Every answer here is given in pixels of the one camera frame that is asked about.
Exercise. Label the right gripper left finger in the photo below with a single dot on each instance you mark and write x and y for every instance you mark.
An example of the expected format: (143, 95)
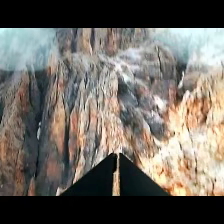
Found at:
(100, 181)

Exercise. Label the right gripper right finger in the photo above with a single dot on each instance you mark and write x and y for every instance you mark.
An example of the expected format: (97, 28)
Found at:
(136, 183)

